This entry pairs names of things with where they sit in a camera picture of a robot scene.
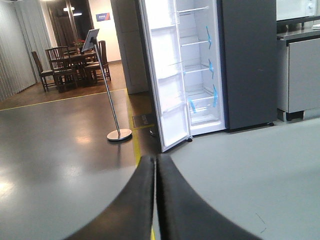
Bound wooden dining table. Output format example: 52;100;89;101
45;47;96;88

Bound clear fridge crisper drawer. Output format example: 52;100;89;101
188;96;220;126

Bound white fridge door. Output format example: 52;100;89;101
138;0;191;152

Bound grey kitchen cabinets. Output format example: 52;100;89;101
276;15;320;122

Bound grey fridge body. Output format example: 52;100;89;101
176;0;277;141

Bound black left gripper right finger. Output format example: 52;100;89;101
156;153;258;240

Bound wooden chair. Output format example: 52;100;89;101
31;51;56;92

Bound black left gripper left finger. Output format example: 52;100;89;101
66;155;155;240

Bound silver sign stand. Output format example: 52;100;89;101
81;28;133;142

